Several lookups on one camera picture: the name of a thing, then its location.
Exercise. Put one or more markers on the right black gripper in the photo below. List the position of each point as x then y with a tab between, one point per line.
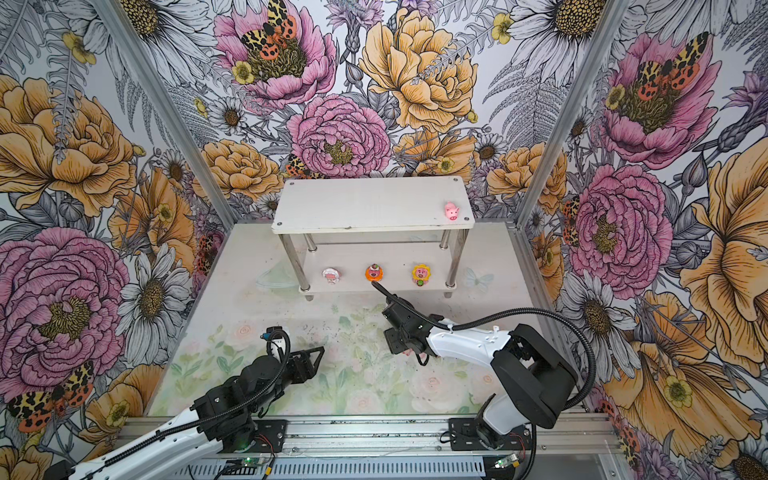
391	336

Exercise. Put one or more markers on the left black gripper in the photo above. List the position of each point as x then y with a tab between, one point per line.
309	370

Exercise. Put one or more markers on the pink bear yellow flower toy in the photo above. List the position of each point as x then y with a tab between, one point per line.
421	274

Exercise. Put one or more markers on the pink bear orange donut toy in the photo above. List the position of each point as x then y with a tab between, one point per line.
374	273

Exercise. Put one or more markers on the white hooded pink doll toy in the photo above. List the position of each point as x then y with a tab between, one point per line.
331	275

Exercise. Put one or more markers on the pink pig toy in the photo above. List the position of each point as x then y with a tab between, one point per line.
451	211

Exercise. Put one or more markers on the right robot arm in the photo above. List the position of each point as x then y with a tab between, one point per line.
538	382

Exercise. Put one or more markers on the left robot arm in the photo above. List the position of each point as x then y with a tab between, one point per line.
223	420

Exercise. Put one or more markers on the white two-tier shelf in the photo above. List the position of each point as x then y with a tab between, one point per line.
349	224

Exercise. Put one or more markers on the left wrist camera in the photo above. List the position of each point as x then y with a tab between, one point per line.
277	342

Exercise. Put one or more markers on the aluminium front rail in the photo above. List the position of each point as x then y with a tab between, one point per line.
575	433

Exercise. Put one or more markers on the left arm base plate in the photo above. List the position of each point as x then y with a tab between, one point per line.
265	436

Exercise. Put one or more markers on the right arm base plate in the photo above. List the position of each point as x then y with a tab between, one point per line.
468	434

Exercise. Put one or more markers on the white vented cable duct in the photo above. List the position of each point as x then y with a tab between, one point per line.
382	467

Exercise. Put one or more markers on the right aluminium corner post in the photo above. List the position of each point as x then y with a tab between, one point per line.
606	31

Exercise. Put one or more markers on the aluminium corner post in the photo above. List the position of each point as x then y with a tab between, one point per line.
118	25
606	31

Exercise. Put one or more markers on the left aluminium corner post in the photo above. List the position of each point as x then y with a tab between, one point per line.
118	25

